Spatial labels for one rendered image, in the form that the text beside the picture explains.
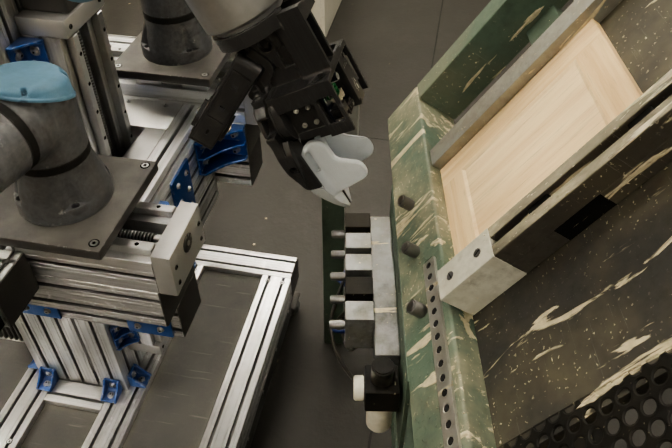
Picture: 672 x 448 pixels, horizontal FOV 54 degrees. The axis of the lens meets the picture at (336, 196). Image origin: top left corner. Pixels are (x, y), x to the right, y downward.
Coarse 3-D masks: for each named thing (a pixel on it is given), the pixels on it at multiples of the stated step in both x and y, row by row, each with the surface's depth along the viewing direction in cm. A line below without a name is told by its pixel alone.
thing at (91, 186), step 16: (80, 160) 100; (96, 160) 104; (32, 176) 98; (48, 176) 98; (64, 176) 99; (80, 176) 101; (96, 176) 104; (16, 192) 104; (32, 192) 99; (48, 192) 99; (64, 192) 100; (80, 192) 101; (96, 192) 103; (112, 192) 108; (32, 208) 101; (48, 208) 100; (64, 208) 101; (80, 208) 102; (96, 208) 104; (48, 224) 102; (64, 224) 102
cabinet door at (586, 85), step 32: (576, 64) 112; (608, 64) 104; (544, 96) 116; (576, 96) 108; (608, 96) 101; (512, 128) 120; (544, 128) 112; (576, 128) 104; (480, 160) 125; (512, 160) 116; (544, 160) 108; (448, 192) 129; (480, 192) 120; (512, 192) 112; (480, 224) 116
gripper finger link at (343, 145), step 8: (328, 136) 63; (336, 136) 63; (344, 136) 63; (352, 136) 63; (360, 136) 63; (304, 144) 63; (328, 144) 64; (336, 144) 64; (344, 144) 64; (352, 144) 63; (360, 144) 63; (368, 144) 63; (336, 152) 64; (344, 152) 64; (352, 152) 64; (360, 152) 64; (368, 152) 64; (360, 160) 64; (344, 192) 65
